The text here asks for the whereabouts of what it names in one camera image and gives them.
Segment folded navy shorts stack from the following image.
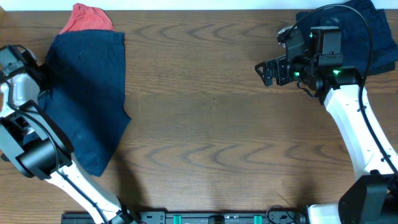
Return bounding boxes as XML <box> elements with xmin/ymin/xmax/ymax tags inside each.
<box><xmin>298</xmin><ymin>0</ymin><xmax>397</xmax><ymax>75</ymax></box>

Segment red t-shirt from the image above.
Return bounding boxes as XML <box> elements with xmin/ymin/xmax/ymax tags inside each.
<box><xmin>60</xmin><ymin>3</ymin><xmax>114</xmax><ymax>34</ymax></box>

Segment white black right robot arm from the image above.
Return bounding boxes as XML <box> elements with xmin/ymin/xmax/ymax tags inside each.
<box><xmin>255</xmin><ymin>57</ymin><xmax>397</xmax><ymax>223</ymax></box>

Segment navy blue shorts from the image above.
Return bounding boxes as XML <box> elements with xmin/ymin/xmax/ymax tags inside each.
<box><xmin>39</xmin><ymin>30</ymin><xmax>131</xmax><ymax>177</ymax></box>

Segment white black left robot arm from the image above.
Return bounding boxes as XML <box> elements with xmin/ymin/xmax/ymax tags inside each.
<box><xmin>1</xmin><ymin>45</ymin><xmax>141</xmax><ymax>223</ymax></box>

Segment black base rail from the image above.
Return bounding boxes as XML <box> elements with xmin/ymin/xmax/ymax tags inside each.
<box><xmin>61</xmin><ymin>210</ymin><xmax>307</xmax><ymax>224</ymax></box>

